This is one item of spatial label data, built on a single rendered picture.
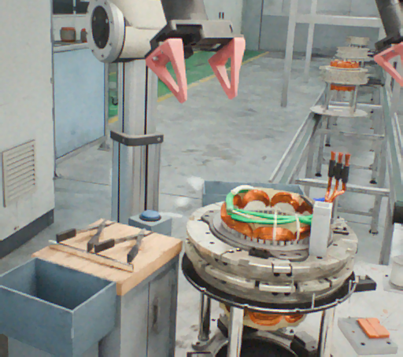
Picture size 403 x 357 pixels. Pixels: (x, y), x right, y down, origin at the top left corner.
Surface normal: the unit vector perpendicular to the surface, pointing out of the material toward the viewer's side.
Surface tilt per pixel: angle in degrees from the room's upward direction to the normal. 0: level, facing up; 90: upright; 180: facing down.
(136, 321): 90
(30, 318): 90
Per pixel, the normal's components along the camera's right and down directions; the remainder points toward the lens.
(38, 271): -0.46, 0.22
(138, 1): 0.59, 0.25
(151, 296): 0.89, 0.18
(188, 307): 0.05, -0.96
